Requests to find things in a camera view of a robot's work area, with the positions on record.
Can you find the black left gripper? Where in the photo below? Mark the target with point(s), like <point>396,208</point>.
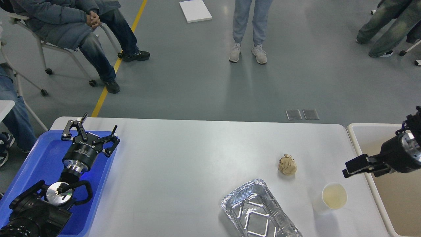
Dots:
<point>86,147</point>

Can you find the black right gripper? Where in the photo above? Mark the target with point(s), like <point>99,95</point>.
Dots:
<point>399,154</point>

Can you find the white paper cup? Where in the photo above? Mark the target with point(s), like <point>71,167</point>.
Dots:
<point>332,197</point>

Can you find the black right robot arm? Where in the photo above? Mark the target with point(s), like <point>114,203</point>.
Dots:
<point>412,124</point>

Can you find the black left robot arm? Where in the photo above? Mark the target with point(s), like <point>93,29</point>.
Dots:
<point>58,188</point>

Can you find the beige plastic bin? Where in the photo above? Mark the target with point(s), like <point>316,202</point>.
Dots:
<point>397,194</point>

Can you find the blue plastic tray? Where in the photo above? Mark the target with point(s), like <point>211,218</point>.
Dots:
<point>44,162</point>

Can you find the person in blue jeans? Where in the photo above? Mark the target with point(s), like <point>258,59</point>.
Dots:
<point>17,121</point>

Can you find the right floor plate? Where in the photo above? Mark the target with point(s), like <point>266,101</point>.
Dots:
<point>311,114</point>

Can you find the floor plate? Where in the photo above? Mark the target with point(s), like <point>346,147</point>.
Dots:
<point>311,114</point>
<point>293,114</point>

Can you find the crumpled brown paper ball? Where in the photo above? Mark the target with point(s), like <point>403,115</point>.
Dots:
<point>287,165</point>

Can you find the left floor plate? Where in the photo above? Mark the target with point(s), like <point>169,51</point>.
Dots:
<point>293,114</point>

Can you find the white side table corner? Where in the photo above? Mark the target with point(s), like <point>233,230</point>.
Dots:
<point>5,107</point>

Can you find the seated person in grey jacket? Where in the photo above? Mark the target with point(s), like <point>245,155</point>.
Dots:
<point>71,23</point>

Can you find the white chair leg at right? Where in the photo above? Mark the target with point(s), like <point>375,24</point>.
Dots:
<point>403,52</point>

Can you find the aluminium foil tray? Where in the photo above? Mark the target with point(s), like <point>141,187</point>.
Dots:
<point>255,212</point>

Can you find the white board on floor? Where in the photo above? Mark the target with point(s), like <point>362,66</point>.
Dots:
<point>195,11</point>

